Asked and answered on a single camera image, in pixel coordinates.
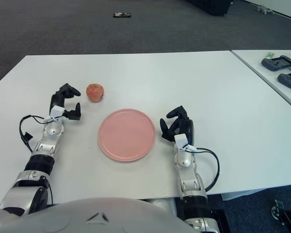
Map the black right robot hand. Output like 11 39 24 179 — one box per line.
159 105 196 151

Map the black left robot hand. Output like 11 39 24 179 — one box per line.
49 83 82 122

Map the red yellow apple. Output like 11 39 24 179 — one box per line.
86 83 105 103

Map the pink round plate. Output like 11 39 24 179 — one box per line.
97 108 157 163

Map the black furniture base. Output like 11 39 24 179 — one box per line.
186 0 233 17

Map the silver robot torso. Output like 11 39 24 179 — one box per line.
0 197 200 233

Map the black caster wheel stand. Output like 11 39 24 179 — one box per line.
271 199 291 233

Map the grey toy figure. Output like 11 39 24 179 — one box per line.
255 4 275 16

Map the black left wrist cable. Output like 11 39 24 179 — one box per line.
19 115 51 152

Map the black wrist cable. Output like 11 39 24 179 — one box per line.
19 115 51 152
192 147 220 193

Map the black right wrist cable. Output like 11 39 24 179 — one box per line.
192 147 220 193

